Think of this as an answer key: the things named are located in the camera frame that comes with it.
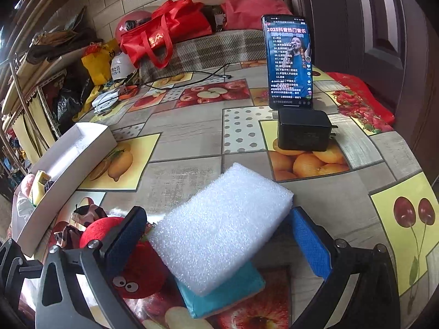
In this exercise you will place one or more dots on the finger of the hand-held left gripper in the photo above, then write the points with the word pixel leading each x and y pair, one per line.
pixel 7 253

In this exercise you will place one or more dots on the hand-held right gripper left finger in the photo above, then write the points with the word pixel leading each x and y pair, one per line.
pixel 127 236

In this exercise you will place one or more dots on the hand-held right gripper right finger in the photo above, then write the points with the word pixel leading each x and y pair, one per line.
pixel 308 240

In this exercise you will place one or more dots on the red plush toy with eyes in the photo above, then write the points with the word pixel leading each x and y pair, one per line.
pixel 144 267

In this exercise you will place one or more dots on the teal sponge pad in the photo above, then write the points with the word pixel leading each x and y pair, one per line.
pixel 236 288

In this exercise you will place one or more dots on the white foam block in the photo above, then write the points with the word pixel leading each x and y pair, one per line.
pixel 223 226

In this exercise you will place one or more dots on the yellow green small packet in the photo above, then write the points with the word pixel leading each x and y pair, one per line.
pixel 39 185

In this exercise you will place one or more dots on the white cardboard box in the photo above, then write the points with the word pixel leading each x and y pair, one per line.
pixel 68 154

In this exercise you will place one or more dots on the black power adapter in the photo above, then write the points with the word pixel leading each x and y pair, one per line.
pixel 301 130

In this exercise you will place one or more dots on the fruit print tablecloth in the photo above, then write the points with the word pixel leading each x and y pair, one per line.
pixel 192 137

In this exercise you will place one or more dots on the black plastic bag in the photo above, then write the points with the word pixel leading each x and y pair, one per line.
pixel 70 104

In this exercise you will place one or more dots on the white helmet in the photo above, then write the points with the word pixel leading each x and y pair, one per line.
pixel 121 67

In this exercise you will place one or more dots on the yellow bag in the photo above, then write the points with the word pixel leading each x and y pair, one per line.
pixel 97 63

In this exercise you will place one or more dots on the metal storage rack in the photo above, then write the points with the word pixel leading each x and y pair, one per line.
pixel 15 75

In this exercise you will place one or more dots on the black smartphone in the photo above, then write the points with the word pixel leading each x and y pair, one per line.
pixel 288 61

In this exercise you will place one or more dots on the red tote bag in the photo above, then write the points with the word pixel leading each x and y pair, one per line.
pixel 161 31

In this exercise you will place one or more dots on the plaid cloth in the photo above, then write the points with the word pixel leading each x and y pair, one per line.
pixel 212 46

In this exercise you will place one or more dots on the red helmet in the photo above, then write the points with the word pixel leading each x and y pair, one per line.
pixel 132 24

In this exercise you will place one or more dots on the dark brown door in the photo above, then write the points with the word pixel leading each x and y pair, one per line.
pixel 343 24

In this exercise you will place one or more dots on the red cloth bundle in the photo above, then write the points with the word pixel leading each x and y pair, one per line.
pixel 253 3

